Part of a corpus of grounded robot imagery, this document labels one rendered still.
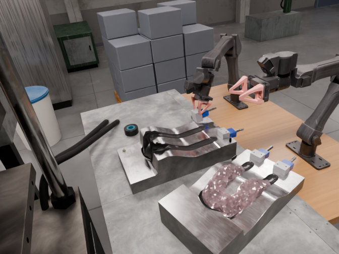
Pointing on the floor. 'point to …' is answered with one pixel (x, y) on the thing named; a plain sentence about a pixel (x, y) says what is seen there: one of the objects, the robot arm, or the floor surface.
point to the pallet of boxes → (154, 48)
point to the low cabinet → (76, 46)
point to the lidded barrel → (42, 115)
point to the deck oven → (35, 48)
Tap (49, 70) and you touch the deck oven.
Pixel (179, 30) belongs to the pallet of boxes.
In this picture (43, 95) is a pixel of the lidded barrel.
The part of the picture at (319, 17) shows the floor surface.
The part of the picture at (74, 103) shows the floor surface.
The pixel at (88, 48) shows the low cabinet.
